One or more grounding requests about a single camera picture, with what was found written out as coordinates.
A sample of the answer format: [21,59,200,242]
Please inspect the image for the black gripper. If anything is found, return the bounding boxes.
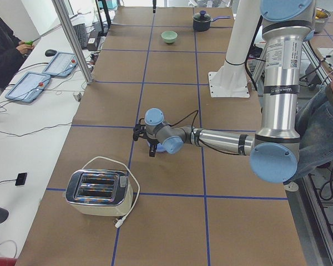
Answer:
[147,133,159,157]

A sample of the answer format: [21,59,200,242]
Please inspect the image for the blue ceramic bowl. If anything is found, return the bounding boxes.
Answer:
[156,143,166,153]

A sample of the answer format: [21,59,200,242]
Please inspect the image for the green ceramic bowl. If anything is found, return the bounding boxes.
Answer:
[161,30,178,44]

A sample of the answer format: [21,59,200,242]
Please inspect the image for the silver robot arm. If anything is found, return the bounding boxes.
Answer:
[134,1,316,183]

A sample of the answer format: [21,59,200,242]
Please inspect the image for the cream and chrome toaster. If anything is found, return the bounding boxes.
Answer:
[65,169,133,217]

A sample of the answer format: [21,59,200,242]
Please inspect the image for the far teach pendant tablet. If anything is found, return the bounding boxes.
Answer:
[42,52,77,78]

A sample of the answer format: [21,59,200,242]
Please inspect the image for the teach pendant tablet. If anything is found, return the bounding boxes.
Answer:
[42,52,77,78]
[5,71,51,103]

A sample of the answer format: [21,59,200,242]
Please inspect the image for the small black puck device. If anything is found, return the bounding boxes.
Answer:
[15,172,27,186]

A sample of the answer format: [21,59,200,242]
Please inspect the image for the near teach pendant tablet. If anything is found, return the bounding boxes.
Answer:
[5,71,51,103]

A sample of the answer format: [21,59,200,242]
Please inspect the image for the black keyboard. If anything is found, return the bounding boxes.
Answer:
[73,23,88,49]

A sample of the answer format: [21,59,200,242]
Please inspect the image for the black computer mouse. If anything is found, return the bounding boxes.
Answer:
[45,49,57,57]

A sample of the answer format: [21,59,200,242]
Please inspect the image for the glass pot lid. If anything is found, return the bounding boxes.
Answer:
[193,10,211,22]

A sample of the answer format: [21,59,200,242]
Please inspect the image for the standing person in jeans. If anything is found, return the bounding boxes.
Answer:
[284,80,333,192]

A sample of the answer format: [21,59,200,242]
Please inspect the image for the seated person in black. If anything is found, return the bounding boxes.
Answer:
[0,17,34,89]

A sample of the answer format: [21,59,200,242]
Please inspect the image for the black wrist cable arm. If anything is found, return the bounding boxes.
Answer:
[170,110,242,156]

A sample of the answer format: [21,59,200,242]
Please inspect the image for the white toaster power cable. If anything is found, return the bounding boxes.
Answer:
[82,156,141,229]

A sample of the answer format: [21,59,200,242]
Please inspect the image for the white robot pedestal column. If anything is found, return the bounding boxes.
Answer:
[208,0,261,98]

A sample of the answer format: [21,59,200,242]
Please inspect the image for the dark saucepan with purple handle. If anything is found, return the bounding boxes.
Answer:
[193,10,231,32]

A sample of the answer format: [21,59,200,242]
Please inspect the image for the aluminium frame post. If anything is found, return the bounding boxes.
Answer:
[52,0,93,85]

